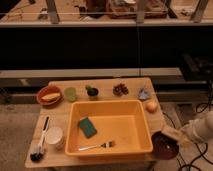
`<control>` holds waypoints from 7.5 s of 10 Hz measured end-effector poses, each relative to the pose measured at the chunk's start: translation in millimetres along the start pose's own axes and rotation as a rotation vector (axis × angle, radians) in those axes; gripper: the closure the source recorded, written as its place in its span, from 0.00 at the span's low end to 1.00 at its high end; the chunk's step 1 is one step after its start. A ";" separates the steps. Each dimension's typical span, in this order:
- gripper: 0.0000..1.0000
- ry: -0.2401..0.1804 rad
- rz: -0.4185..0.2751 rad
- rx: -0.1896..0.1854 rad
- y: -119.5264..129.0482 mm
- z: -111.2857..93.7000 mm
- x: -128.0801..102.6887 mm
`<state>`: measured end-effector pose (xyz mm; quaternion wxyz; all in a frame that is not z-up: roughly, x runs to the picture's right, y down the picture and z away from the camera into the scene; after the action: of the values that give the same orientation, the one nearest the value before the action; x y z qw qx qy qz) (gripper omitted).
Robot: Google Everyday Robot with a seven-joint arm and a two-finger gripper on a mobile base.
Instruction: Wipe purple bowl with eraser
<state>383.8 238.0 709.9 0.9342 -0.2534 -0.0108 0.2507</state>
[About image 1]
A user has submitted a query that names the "tan eraser block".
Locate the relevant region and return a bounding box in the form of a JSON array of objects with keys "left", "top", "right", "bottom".
[{"left": 162, "top": 126, "right": 181, "bottom": 141}]

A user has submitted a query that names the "purple bowl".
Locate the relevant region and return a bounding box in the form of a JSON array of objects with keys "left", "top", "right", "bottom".
[{"left": 151, "top": 132, "right": 179, "bottom": 160}]

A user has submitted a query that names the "orange bowl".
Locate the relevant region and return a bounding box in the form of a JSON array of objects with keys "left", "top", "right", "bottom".
[{"left": 36, "top": 85, "right": 62, "bottom": 106}]

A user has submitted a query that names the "yellow lemon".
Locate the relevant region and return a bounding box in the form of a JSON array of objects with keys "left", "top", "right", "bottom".
[{"left": 145, "top": 101, "right": 158, "bottom": 113}]

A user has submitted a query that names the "blue grey cloth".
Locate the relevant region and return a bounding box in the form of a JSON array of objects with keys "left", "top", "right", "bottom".
[{"left": 138, "top": 88, "right": 150, "bottom": 101}]

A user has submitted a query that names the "yellow plastic tub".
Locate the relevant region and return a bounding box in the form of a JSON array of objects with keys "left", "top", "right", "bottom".
[{"left": 65, "top": 100, "right": 153, "bottom": 157}]

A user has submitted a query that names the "metal fork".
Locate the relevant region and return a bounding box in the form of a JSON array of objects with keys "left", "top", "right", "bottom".
[{"left": 78, "top": 141, "right": 115, "bottom": 151}]

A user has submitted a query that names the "brown grape bunch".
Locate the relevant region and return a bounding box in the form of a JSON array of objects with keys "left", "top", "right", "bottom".
[{"left": 113, "top": 83, "right": 129, "bottom": 96}]

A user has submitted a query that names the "green sponge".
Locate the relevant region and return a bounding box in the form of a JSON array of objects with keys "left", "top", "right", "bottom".
[{"left": 78, "top": 117, "right": 97, "bottom": 138}]

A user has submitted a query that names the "green potted plant toy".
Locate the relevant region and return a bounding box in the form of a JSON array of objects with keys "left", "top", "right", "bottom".
[{"left": 85, "top": 85, "right": 99, "bottom": 100}]

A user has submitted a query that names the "green cup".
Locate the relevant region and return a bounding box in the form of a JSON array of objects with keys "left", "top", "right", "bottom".
[{"left": 64, "top": 87, "right": 77, "bottom": 102}]

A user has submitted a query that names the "white cup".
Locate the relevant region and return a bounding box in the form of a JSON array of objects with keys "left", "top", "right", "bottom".
[{"left": 45, "top": 127, "right": 64, "bottom": 149}]

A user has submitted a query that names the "wooden table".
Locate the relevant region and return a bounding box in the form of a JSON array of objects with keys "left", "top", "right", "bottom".
[{"left": 25, "top": 77, "right": 167, "bottom": 169}]

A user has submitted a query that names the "yellow corn cob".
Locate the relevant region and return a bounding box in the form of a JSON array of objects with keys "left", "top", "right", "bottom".
[{"left": 41, "top": 93, "right": 60, "bottom": 101}]

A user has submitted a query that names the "black white dish brush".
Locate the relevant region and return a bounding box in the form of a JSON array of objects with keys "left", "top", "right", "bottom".
[{"left": 30, "top": 117, "right": 49, "bottom": 162}]

